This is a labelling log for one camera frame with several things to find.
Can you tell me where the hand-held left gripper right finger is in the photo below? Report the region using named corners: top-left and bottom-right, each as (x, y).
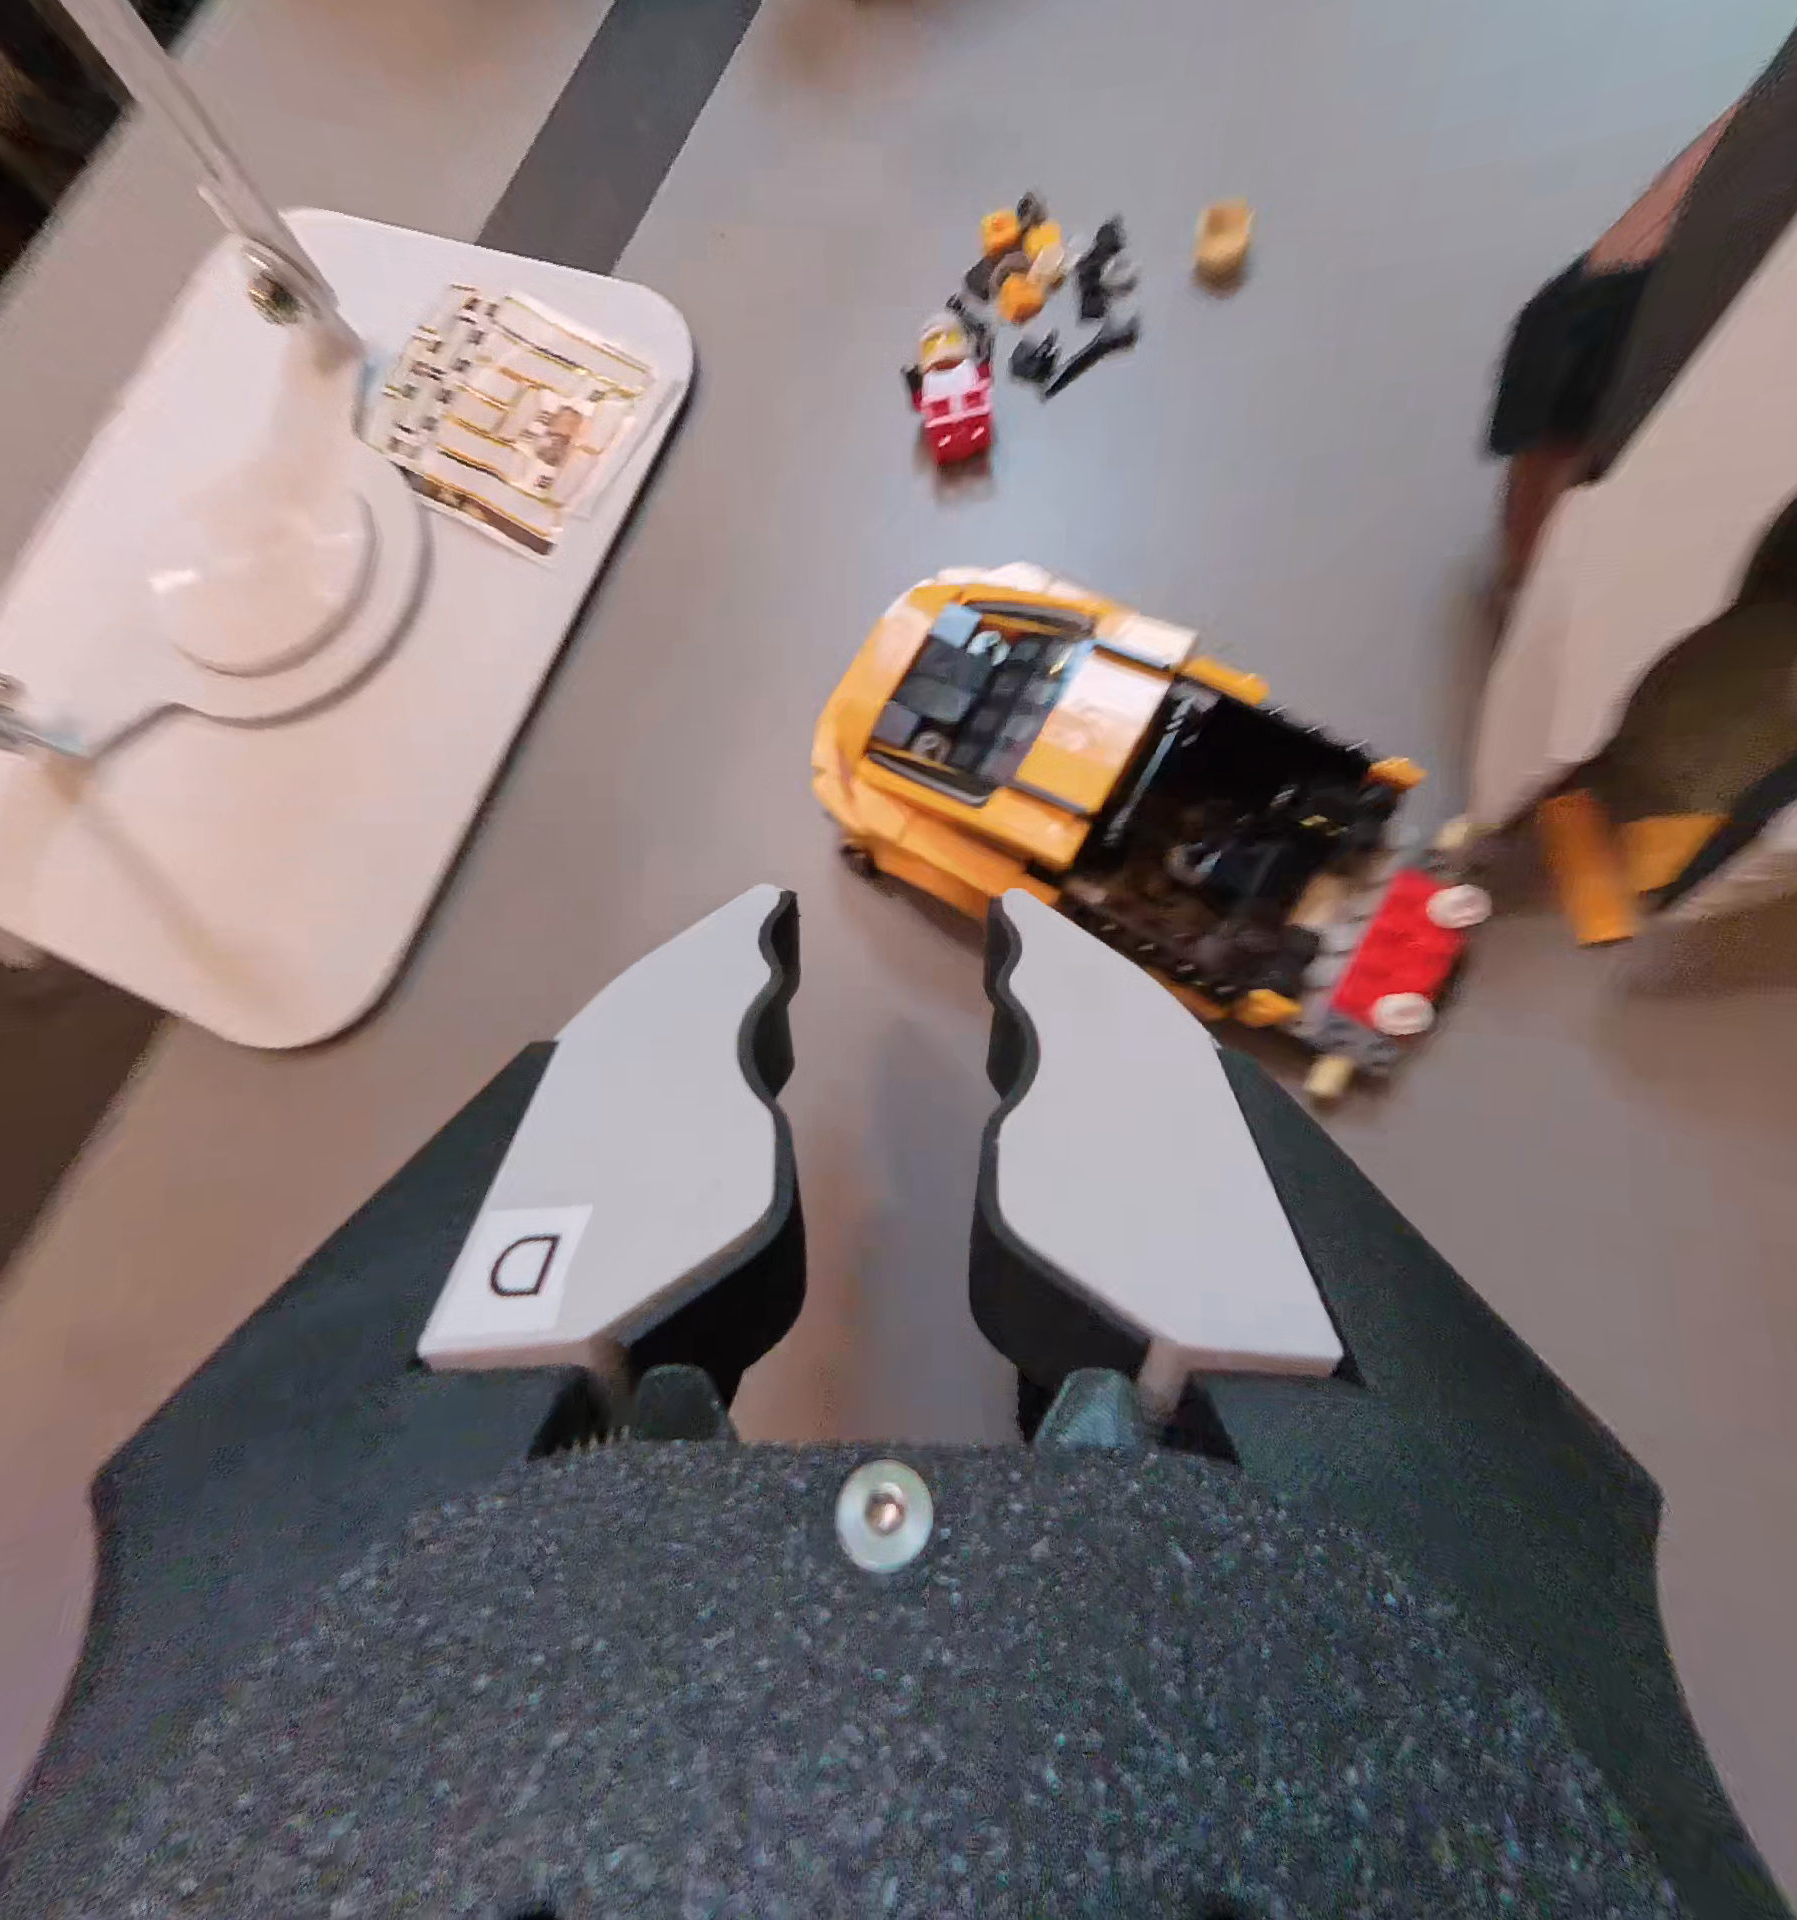
top-left (970, 891), bottom-right (1351, 1449)

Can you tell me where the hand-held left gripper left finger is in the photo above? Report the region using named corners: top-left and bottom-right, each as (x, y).
top-left (417, 886), bottom-right (805, 1442)

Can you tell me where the long yellow lego plate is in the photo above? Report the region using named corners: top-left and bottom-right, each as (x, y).
top-left (1530, 783), bottom-right (1735, 949)

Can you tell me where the yellow lego car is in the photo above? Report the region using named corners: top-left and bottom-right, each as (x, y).
top-left (810, 562), bottom-right (1499, 1108)

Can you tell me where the pile of small lego pieces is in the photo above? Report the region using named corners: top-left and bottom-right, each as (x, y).
top-left (961, 191), bottom-right (1145, 402)

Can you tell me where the red lego minifigure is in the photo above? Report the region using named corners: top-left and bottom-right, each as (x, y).
top-left (905, 307), bottom-right (1001, 467)

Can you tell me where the person's right hand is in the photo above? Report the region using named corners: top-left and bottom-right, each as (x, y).
top-left (1489, 445), bottom-right (1567, 618)

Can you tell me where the white book stand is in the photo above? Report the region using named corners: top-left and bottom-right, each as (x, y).
top-left (0, 0), bottom-right (697, 1051)

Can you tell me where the sticker sheet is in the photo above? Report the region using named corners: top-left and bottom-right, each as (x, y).
top-left (365, 283), bottom-right (656, 562)

